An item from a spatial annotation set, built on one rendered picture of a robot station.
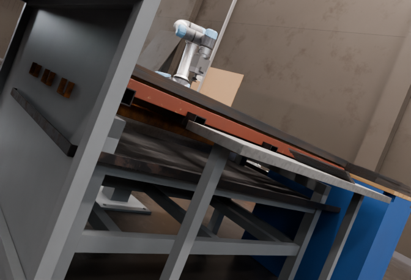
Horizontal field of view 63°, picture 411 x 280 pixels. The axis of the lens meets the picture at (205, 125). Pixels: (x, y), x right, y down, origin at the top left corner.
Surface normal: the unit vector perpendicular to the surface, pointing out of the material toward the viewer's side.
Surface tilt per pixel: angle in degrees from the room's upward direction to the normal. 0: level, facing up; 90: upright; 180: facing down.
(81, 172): 90
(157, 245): 90
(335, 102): 90
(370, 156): 90
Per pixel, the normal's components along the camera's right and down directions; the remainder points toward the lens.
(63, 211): 0.61, 0.26
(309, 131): -0.67, -0.25
